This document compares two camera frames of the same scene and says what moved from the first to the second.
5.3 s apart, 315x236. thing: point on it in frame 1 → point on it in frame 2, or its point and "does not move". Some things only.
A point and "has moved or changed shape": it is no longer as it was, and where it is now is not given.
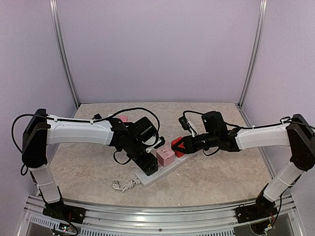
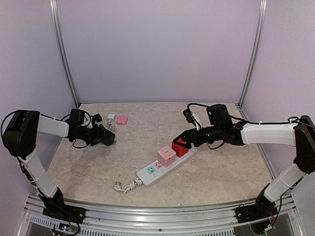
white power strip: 144,179 does not move
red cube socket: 178,154 does not move
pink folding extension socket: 124,119 does not move
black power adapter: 97,116 does not move
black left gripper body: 134,152 → 90,136
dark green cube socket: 153,168 has moved or changed shape
